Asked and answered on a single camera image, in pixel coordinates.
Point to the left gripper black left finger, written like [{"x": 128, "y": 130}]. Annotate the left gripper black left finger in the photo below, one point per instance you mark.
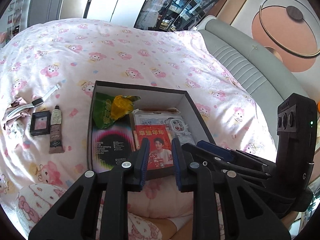
[{"x": 96, "y": 204}]

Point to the white shelf rack with toys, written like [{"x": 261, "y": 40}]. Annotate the white shelf rack with toys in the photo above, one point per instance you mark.
[{"x": 13, "y": 18}]

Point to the grey padded headboard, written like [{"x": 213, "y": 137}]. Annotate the grey padded headboard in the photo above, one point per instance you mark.
[{"x": 259, "y": 72}]

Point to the white wardrobe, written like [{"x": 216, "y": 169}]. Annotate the white wardrobe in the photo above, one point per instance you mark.
[{"x": 119, "y": 12}]

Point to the black square frame case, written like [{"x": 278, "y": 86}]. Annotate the black square frame case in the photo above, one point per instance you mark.
[{"x": 40, "y": 123}]

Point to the pink patterned cloth garment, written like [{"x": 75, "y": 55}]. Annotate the pink patterned cloth garment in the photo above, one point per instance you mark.
[{"x": 17, "y": 102}]

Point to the black pink product box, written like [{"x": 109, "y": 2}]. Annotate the black pink product box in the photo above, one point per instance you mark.
[{"x": 111, "y": 147}]

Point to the white smart watch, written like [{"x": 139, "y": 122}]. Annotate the white smart watch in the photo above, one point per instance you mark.
[{"x": 17, "y": 111}]

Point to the hand cream tube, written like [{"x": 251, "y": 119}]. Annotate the hand cream tube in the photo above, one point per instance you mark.
[{"x": 56, "y": 131}]

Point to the black glass display cabinet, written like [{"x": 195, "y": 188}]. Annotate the black glass display cabinet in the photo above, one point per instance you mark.
[{"x": 172, "y": 15}]

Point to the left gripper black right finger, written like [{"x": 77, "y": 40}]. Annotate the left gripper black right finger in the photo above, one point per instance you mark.
[{"x": 224, "y": 205}]

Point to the grey door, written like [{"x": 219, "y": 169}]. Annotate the grey door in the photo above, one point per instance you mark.
[{"x": 42, "y": 11}]

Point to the red portrait card packet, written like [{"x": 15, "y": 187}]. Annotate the red portrait card packet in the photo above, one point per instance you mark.
[{"x": 160, "y": 145}]

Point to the round pink wall decoration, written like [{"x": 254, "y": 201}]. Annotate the round pink wall decoration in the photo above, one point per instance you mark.
[{"x": 290, "y": 30}]

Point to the green yellow corn snack bag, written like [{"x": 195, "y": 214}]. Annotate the green yellow corn snack bag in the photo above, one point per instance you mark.
[{"x": 108, "y": 109}]

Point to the phone case in packaging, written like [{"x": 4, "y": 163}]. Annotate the phone case in packaging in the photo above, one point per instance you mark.
[{"x": 172, "y": 121}]

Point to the black cardboard storage box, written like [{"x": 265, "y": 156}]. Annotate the black cardboard storage box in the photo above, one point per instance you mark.
[{"x": 153, "y": 99}]

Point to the pink cartoon print blanket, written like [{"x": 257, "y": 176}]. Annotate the pink cartoon print blanket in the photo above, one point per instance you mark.
[{"x": 75, "y": 54}]

